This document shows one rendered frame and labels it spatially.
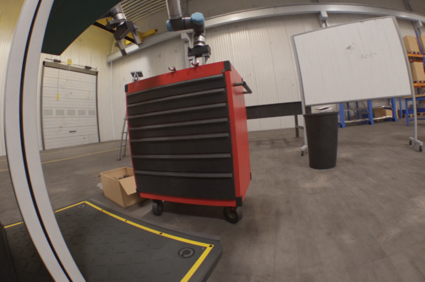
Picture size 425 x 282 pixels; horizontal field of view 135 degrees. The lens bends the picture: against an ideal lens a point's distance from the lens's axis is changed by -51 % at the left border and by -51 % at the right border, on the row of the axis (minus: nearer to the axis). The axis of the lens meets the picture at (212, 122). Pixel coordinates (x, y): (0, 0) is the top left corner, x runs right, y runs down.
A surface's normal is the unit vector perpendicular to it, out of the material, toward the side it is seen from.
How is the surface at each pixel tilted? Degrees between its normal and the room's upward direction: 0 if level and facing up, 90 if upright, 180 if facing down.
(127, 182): 42
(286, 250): 0
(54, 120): 90
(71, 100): 90
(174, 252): 0
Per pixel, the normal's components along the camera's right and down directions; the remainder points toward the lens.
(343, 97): -0.68, 0.07
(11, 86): 0.91, -0.08
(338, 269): -0.09, -1.00
